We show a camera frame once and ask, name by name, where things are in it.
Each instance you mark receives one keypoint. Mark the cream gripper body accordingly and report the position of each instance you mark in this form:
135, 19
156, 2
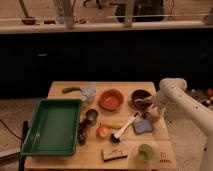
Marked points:
154, 114

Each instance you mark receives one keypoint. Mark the dark maroon bowl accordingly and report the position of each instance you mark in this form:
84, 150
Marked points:
138, 99

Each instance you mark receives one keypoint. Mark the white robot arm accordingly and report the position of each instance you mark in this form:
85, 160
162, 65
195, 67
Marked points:
174, 89

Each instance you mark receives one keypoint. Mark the green plastic tray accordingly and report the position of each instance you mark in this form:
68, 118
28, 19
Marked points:
53, 130

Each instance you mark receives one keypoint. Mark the blue sponge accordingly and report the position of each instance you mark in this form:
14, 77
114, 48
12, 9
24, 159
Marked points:
142, 126

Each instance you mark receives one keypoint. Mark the yellow banana toy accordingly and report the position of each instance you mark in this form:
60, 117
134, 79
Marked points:
113, 124

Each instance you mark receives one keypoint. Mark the green translucent cup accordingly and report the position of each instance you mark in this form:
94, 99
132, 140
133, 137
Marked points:
145, 152

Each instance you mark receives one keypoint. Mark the orange bowl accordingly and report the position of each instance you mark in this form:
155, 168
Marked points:
111, 100

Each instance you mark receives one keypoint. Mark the small metal cup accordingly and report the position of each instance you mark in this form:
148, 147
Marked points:
92, 115

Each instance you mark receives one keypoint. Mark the wooden block with black base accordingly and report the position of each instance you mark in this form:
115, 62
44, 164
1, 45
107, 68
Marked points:
113, 154

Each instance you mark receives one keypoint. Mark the clear plastic cup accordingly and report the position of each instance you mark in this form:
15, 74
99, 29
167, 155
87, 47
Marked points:
88, 93

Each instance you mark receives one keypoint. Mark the dark brown bottle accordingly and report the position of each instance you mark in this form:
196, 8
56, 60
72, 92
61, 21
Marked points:
82, 136

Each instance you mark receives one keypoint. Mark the green cucumber toy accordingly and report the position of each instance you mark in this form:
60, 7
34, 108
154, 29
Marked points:
70, 89

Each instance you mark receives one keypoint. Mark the white handled dish brush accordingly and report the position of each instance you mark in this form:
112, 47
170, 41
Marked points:
115, 138

